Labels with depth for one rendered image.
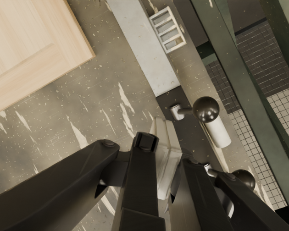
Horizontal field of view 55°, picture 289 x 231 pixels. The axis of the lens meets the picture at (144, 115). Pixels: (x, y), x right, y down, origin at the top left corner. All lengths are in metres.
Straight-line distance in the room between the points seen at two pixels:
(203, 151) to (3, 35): 0.46
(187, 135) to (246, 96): 0.16
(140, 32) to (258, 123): 0.30
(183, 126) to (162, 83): 0.09
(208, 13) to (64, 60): 0.29
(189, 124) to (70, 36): 0.28
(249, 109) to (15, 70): 0.48
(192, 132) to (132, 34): 0.20
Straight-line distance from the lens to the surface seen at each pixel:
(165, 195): 0.16
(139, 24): 0.51
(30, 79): 0.62
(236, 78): 0.59
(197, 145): 0.51
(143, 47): 0.50
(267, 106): 1.44
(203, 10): 0.59
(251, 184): 0.43
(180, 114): 0.49
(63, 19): 0.58
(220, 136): 0.53
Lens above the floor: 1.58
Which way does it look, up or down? 23 degrees down
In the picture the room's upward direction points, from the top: 161 degrees clockwise
